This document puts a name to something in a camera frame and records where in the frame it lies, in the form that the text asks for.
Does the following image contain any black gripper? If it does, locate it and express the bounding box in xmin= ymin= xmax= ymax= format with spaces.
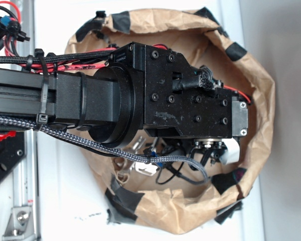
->
xmin=109 ymin=43 xmax=249 ymax=165

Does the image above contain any grey braided cable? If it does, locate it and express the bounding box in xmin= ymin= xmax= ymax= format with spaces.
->
xmin=0 ymin=115 xmax=213 ymax=186

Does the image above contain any aluminium extrusion rail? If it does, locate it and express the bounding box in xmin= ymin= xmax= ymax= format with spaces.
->
xmin=12 ymin=1 xmax=41 ymax=240

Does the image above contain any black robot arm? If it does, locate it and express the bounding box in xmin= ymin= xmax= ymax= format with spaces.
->
xmin=0 ymin=43 xmax=248 ymax=148

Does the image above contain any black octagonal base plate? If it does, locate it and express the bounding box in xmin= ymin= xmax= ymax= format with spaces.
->
xmin=0 ymin=131 xmax=26 ymax=183

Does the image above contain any red and black cable bundle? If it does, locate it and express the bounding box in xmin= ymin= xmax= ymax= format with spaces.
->
xmin=0 ymin=1 xmax=118 ymax=75

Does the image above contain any silver key with square head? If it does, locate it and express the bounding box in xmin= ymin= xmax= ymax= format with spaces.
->
xmin=122 ymin=136 xmax=146 ymax=155

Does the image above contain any metal corner bracket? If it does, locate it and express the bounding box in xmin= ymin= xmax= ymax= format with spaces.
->
xmin=2 ymin=206 xmax=36 ymax=240

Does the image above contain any brown paper bag tray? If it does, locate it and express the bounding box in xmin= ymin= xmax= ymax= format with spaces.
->
xmin=65 ymin=8 xmax=275 ymax=234

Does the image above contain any black cable tie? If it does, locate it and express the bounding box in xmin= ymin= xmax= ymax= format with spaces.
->
xmin=35 ymin=49 xmax=49 ymax=131

